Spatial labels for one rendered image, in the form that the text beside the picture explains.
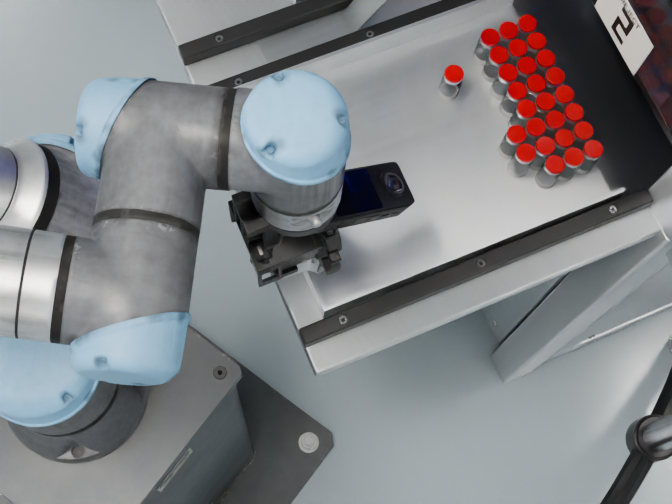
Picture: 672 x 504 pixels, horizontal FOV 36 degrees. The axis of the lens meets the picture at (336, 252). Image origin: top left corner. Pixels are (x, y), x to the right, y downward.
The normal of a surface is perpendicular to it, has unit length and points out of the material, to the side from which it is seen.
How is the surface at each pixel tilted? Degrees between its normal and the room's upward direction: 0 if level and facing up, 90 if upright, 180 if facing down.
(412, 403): 0
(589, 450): 0
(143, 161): 6
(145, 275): 15
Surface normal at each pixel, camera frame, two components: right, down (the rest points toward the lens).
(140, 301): 0.32, -0.25
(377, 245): 0.04, -0.29
